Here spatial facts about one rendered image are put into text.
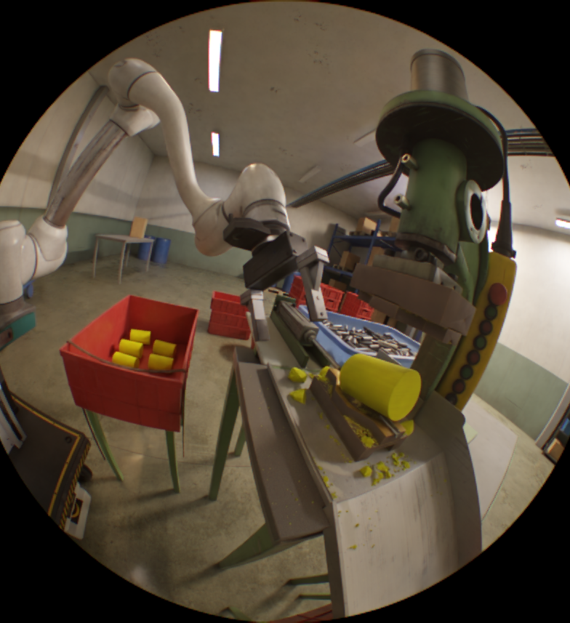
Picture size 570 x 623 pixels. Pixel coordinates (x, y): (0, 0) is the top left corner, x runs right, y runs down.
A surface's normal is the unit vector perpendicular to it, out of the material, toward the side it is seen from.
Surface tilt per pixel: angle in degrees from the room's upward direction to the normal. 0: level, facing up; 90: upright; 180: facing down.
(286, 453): 0
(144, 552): 0
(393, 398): 74
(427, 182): 90
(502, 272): 85
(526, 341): 90
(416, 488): 30
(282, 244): 90
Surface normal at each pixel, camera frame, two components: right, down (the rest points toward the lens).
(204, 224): -0.27, 0.59
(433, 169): -0.68, -0.03
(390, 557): 0.39, -0.64
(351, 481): 0.29, -0.93
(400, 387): 0.35, 0.05
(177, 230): 0.28, 0.32
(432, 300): -0.92, -0.20
